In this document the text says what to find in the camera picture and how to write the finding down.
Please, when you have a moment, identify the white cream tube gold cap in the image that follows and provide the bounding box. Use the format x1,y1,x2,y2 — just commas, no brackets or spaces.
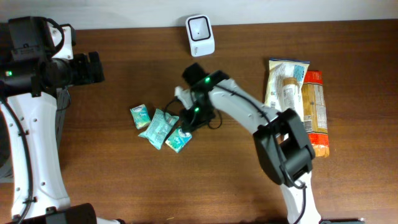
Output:
281,77,304,122

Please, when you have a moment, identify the small teal tissue pack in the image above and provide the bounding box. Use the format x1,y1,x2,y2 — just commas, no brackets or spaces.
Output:
130,104,151,129

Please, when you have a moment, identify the orange spaghetti pasta package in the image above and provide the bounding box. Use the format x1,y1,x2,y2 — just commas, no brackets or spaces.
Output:
302,71,330,157

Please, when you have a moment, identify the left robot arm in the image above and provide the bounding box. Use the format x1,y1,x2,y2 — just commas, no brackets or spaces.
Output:
1,16,104,223

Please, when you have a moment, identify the white barcode scanner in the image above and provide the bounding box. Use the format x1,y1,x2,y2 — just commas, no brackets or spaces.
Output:
185,15,215,57

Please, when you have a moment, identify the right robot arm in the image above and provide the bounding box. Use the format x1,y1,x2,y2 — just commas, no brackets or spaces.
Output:
175,63,322,223

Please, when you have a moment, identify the teal wet wipes pack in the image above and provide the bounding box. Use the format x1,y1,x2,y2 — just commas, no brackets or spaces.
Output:
138,109,179,150

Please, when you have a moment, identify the grey plastic mesh basket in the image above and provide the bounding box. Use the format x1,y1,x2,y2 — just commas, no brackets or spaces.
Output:
1,88,71,183

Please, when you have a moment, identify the yellow blue-edged snack bag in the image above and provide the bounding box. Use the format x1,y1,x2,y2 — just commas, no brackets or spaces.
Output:
264,58,310,111

